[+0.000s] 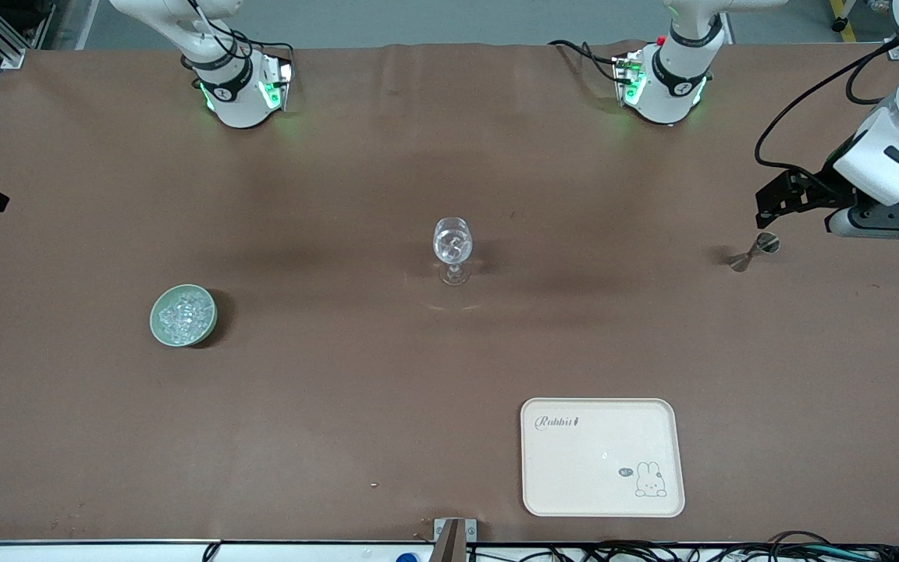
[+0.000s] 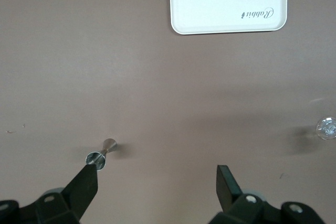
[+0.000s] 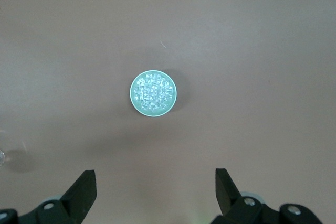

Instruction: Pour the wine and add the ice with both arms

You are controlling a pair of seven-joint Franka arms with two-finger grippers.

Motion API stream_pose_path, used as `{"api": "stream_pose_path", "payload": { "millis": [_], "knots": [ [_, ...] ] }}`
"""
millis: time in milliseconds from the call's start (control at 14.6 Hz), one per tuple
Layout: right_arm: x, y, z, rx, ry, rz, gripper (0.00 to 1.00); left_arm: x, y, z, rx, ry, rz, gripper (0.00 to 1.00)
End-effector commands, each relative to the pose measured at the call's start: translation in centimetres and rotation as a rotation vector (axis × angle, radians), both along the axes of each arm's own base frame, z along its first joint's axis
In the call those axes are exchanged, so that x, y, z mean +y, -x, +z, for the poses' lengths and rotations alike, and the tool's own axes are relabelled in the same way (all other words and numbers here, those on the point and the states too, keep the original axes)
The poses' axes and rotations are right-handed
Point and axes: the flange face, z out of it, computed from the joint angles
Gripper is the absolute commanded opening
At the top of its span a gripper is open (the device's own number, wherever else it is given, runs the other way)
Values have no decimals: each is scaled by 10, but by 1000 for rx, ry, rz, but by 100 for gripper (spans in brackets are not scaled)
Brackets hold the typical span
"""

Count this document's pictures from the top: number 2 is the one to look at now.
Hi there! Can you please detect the white rabbit print tray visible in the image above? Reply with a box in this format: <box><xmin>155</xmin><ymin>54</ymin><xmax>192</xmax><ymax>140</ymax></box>
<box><xmin>169</xmin><ymin>0</ymin><xmax>288</xmax><ymax>35</ymax></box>

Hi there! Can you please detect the clear wine glass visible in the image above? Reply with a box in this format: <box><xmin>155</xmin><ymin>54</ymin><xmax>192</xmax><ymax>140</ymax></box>
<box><xmin>309</xmin><ymin>97</ymin><xmax>336</xmax><ymax>141</ymax></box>

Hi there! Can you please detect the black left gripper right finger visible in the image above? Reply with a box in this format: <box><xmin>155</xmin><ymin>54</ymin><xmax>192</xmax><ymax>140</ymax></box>
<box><xmin>209</xmin><ymin>165</ymin><xmax>279</xmax><ymax>224</ymax></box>

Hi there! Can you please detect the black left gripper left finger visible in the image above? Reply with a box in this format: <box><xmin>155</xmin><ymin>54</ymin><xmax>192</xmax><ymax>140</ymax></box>
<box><xmin>34</xmin><ymin>165</ymin><xmax>99</xmax><ymax>224</ymax></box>

